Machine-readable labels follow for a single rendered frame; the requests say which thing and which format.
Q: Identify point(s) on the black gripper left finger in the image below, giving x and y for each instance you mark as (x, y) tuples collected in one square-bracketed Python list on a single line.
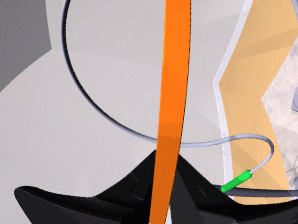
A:
[(127, 202)]

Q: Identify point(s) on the orange handle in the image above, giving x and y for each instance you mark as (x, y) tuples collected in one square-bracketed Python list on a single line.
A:
[(174, 82)]

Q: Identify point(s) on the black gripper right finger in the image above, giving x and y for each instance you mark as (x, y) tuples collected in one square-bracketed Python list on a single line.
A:
[(195, 201)]

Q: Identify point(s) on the grey flat box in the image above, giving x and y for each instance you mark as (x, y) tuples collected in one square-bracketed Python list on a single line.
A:
[(294, 103)]

